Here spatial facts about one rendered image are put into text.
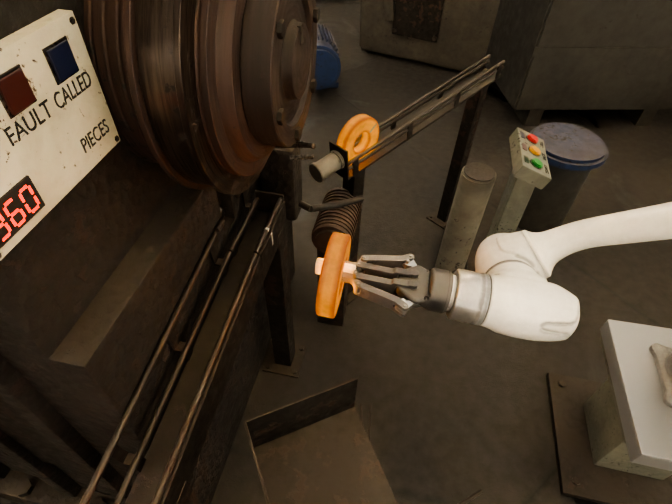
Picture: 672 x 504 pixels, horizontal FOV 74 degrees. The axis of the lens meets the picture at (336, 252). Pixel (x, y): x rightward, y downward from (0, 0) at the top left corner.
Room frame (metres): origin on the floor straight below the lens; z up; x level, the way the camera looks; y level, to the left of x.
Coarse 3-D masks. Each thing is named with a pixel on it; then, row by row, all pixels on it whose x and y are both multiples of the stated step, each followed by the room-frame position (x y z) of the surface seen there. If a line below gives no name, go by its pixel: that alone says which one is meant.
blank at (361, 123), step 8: (352, 120) 1.15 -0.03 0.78; (360, 120) 1.14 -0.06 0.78; (368, 120) 1.16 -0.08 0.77; (344, 128) 1.13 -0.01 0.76; (352, 128) 1.12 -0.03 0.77; (360, 128) 1.14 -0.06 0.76; (368, 128) 1.16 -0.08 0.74; (376, 128) 1.19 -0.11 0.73; (344, 136) 1.11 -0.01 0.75; (352, 136) 1.12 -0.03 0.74; (368, 136) 1.17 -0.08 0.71; (376, 136) 1.19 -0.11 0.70; (344, 144) 1.10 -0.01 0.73; (352, 144) 1.12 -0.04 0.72; (360, 144) 1.18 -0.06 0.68; (368, 144) 1.17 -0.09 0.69; (352, 152) 1.12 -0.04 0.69; (360, 152) 1.15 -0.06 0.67
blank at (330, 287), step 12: (336, 240) 0.54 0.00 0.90; (348, 240) 0.54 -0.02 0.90; (336, 252) 0.51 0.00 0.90; (348, 252) 0.57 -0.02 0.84; (324, 264) 0.49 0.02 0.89; (336, 264) 0.49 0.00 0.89; (324, 276) 0.47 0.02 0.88; (336, 276) 0.47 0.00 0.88; (324, 288) 0.46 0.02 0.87; (336, 288) 0.46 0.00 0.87; (324, 300) 0.45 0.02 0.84; (336, 300) 0.46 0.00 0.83; (324, 312) 0.45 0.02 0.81; (336, 312) 0.49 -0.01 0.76
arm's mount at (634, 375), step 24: (624, 336) 0.70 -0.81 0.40; (648, 336) 0.70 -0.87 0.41; (624, 360) 0.63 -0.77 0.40; (648, 360) 0.63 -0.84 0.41; (624, 384) 0.56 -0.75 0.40; (648, 384) 0.56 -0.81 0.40; (624, 408) 0.50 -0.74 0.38; (648, 408) 0.49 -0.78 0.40; (624, 432) 0.45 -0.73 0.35; (648, 432) 0.44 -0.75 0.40; (648, 456) 0.38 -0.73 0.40
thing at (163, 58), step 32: (160, 0) 0.58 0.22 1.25; (192, 0) 0.60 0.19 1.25; (160, 32) 0.56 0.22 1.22; (192, 32) 0.58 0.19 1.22; (160, 64) 0.55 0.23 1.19; (192, 64) 0.56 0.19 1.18; (160, 96) 0.54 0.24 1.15; (192, 96) 0.55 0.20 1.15; (160, 128) 0.54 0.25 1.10; (192, 128) 0.53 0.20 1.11; (192, 160) 0.55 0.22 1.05; (224, 192) 0.58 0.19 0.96
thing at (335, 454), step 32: (352, 384) 0.37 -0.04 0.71; (256, 416) 0.30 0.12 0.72; (288, 416) 0.32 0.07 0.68; (320, 416) 0.35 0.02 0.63; (352, 416) 0.36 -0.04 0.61; (256, 448) 0.29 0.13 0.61; (288, 448) 0.30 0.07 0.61; (320, 448) 0.30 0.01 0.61; (352, 448) 0.30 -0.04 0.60; (288, 480) 0.24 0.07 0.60; (320, 480) 0.25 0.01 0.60; (352, 480) 0.25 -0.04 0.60; (384, 480) 0.25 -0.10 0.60
